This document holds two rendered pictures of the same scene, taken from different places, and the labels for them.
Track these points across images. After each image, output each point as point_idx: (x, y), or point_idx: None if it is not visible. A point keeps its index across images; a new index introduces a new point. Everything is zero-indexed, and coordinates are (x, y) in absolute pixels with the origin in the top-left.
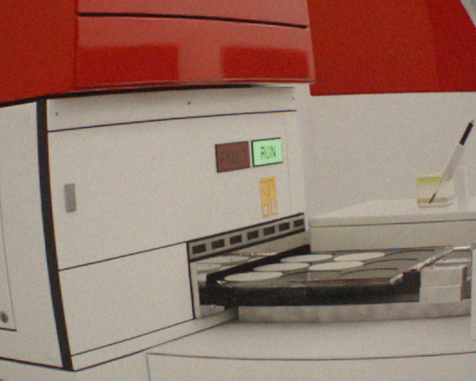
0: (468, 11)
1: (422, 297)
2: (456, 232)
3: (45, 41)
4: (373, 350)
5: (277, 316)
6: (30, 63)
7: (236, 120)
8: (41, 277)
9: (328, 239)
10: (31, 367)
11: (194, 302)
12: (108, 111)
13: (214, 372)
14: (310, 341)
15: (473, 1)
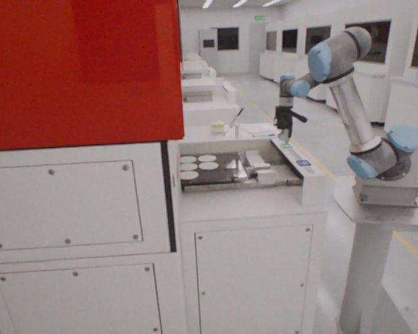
0: (336, 95)
1: (259, 182)
2: (236, 146)
3: (163, 113)
4: (267, 211)
5: (200, 189)
6: (153, 123)
7: None
8: (162, 217)
9: (186, 149)
10: (150, 255)
11: (178, 191)
12: None
13: (209, 226)
14: (231, 205)
15: (344, 92)
